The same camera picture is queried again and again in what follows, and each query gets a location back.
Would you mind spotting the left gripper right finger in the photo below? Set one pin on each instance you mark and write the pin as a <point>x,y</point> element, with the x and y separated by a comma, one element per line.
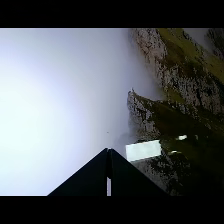
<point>133,180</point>

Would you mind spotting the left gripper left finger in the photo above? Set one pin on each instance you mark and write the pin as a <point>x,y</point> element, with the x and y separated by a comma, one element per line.
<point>88,178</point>

